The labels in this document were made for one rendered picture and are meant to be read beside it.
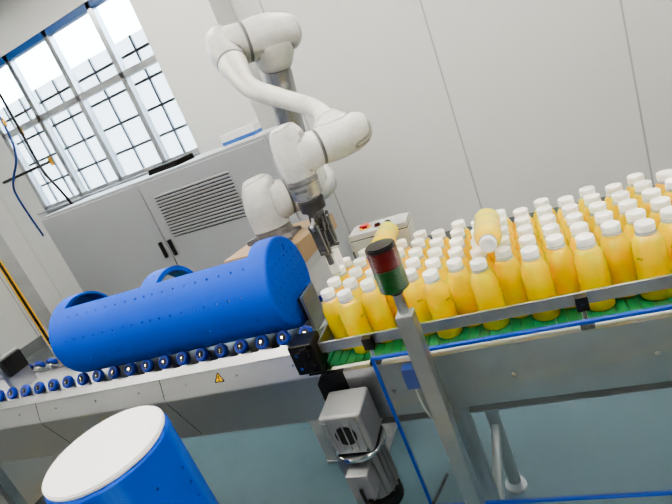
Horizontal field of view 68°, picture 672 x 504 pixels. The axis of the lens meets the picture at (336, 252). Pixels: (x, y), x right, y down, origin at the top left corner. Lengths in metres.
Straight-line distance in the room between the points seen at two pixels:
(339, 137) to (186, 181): 2.11
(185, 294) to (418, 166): 2.83
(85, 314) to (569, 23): 3.27
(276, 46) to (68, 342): 1.20
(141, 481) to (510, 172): 3.38
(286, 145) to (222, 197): 1.95
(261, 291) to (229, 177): 1.86
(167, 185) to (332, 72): 1.56
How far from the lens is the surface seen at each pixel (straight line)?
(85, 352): 1.88
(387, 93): 4.01
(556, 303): 1.22
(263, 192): 2.00
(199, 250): 3.57
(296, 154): 1.36
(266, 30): 1.79
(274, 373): 1.56
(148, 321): 1.66
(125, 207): 3.82
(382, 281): 1.00
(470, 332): 1.31
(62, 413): 2.17
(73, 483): 1.26
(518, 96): 3.89
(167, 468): 1.24
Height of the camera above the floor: 1.58
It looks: 18 degrees down
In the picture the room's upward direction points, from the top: 22 degrees counter-clockwise
